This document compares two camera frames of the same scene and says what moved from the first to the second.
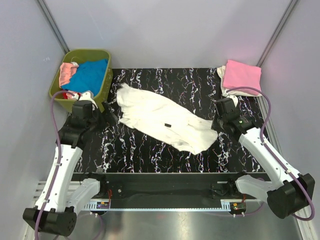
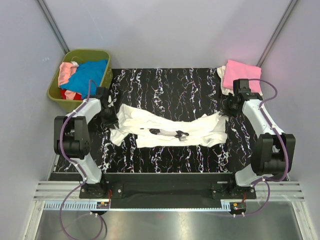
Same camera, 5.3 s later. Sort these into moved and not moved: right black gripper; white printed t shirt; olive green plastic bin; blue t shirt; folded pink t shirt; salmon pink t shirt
Moved: right black gripper; white printed t shirt
Not moved: olive green plastic bin; salmon pink t shirt; blue t shirt; folded pink t shirt
